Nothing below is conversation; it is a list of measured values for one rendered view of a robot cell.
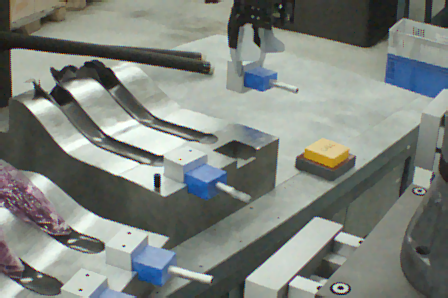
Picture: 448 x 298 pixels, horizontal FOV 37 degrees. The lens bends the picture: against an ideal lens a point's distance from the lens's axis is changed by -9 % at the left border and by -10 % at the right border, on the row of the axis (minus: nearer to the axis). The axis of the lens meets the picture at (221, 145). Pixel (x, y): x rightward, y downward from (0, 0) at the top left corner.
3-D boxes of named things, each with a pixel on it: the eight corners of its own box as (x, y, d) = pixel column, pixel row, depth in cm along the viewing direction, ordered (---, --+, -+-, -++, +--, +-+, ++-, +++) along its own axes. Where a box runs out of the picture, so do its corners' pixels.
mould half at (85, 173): (275, 188, 118) (281, 110, 112) (165, 252, 99) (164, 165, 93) (74, 107, 146) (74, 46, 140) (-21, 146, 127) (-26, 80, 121)
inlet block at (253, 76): (303, 101, 124) (306, 72, 122) (287, 109, 121) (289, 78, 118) (243, 82, 132) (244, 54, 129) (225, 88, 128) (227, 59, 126)
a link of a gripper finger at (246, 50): (251, 83, 120) (261, 29, 117) (222, 74, 123) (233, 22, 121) (261, 83, 122) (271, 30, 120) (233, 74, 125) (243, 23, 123)
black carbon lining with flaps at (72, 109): (224, 149, 114) (226, 92, 110) (152, 185, 102) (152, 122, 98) (80, 95, 133) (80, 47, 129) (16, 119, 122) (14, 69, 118)
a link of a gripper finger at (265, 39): (281, 75, 126) (276, 29, 121) (253, 67, 129) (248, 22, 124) (291, 68, 128) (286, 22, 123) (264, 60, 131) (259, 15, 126)
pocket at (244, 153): (256, 170, 111) (258, 148, 110) (235, 182, 108) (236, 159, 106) (232, 161, 114) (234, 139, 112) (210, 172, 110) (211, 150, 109)
